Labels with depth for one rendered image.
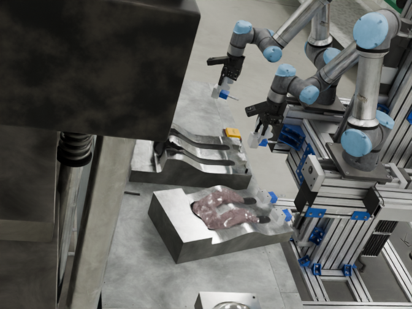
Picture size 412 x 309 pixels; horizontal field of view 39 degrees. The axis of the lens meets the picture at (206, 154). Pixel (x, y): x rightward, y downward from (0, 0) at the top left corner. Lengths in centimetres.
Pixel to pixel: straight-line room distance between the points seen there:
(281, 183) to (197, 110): 129
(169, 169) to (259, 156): 192
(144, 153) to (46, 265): 116
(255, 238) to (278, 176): 190
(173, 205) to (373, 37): 91
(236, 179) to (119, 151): 157
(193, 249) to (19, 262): 86
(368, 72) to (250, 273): 83
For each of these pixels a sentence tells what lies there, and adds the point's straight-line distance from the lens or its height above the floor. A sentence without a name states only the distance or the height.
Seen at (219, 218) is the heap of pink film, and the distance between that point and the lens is 214.
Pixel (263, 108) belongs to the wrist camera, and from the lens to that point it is 244.
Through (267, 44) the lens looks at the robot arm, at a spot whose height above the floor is 127.
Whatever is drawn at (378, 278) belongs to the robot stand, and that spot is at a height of 21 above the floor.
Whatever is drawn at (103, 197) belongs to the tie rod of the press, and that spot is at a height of 166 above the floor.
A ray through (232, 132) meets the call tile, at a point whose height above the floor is 84.
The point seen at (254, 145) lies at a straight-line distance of 254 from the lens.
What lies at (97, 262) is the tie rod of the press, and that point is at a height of 151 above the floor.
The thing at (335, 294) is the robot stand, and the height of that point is 21.
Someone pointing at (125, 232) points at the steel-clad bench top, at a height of 80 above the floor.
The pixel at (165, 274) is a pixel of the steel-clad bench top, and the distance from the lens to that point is 202.
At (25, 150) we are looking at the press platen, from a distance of 120.
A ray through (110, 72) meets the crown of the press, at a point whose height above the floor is 191.
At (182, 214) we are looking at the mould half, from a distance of 209.
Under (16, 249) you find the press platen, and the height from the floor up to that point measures 129.
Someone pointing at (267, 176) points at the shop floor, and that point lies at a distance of 402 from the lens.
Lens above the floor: 228
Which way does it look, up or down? 35 degrees down
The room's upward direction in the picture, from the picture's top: 18 degrees clockwise
